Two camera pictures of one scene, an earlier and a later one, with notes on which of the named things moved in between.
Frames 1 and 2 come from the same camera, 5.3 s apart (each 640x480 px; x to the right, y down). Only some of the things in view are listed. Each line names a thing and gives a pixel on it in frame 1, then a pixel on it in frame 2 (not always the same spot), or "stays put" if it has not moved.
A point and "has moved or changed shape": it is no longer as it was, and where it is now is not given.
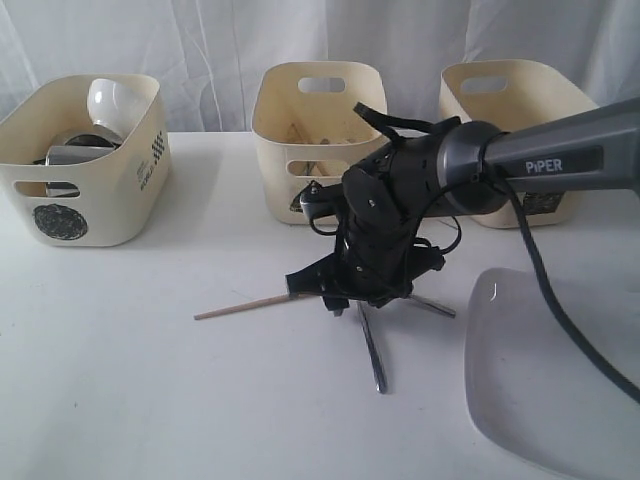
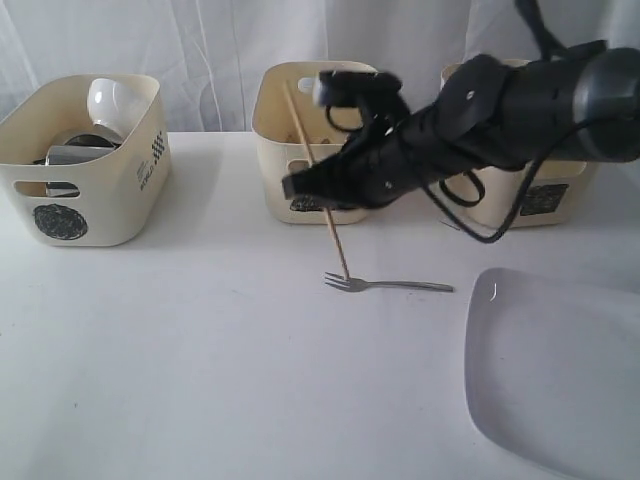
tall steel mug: [59, 154] stays put
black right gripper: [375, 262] -> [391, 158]
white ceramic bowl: [117, 106] stays put
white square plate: [536, 396] stays put
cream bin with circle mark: [105, 203] stays put
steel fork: [437, 305] has moved or changed shape
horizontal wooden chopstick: [242, 307] -> [309, 163]
